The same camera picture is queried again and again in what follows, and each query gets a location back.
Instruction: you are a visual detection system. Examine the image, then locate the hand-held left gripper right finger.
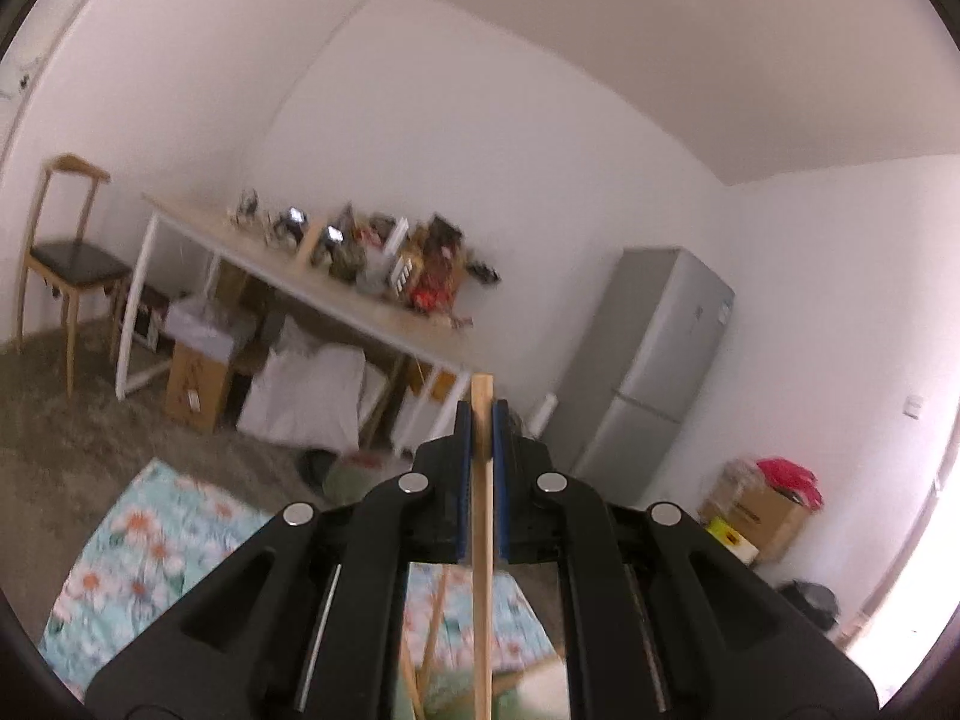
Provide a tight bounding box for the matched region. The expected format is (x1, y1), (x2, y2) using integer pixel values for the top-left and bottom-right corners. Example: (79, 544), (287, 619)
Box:
(493, 399), (878, 720)

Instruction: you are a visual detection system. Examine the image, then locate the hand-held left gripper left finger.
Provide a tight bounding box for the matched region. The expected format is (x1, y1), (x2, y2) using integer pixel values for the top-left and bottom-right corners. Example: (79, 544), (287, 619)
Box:
(86, 399), (473, 720)

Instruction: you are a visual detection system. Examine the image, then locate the single wooden chopstick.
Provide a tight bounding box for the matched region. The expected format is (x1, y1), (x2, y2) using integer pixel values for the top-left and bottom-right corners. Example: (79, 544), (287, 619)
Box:
(471, 373), (496, 720)

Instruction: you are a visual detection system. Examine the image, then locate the pile of wooden chopsticks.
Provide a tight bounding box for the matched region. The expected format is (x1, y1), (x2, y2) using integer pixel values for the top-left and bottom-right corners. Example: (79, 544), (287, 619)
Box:
(399, 568), (451, 717)

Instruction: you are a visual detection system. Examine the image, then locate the orange plastic bag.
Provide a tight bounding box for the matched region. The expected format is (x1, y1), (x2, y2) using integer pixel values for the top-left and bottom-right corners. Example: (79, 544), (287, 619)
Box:
(409, 360), (462, 402)

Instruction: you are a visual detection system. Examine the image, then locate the white sack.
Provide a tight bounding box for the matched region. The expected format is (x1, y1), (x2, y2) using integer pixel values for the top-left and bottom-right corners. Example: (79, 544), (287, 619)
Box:
(236, 315), (368, 451)

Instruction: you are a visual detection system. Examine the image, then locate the red label soda bottle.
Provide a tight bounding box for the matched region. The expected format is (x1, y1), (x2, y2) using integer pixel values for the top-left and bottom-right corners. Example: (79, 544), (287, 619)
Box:
(411, 270), (451, 312)

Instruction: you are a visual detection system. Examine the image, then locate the grey refrigerator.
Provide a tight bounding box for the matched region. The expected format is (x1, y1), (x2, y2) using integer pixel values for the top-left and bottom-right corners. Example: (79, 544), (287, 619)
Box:
(544, 246), (736, 503)

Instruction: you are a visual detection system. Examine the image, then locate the white table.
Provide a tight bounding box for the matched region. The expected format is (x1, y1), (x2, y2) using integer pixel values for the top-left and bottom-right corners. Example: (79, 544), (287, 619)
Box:
(116, 193), (481, 458)

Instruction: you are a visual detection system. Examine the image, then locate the yellow white rice bag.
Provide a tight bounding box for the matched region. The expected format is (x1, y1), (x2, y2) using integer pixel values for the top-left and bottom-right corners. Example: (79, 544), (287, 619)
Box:
(705, 516), (762, 563)

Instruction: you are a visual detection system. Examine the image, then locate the large cardboard box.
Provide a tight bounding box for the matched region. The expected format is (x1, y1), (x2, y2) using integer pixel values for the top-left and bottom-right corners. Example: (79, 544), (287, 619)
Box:
(701, 465), (811, 563)

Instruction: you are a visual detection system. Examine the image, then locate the red plastic bag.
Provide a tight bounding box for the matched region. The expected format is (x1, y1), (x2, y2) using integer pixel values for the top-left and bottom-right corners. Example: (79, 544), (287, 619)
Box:
(754, 457), (822, 511)

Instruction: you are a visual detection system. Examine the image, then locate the small brown cardboard box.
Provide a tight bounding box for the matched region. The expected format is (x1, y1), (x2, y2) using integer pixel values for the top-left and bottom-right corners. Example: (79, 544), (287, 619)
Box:
(165, 341), (233, 432)

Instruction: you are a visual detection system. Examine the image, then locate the black trash bin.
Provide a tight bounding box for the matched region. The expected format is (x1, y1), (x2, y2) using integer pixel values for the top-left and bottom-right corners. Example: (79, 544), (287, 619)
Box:
(780, 580), (841, 635)

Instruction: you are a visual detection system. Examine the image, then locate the floral blue blanket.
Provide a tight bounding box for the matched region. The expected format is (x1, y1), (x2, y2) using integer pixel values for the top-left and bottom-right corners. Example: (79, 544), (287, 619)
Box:
(37, 457), (560, 702)

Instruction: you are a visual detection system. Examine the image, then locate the wooden chair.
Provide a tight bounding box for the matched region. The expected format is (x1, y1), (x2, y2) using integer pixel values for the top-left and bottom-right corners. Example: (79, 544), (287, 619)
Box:
(15, 154), (136, 398)

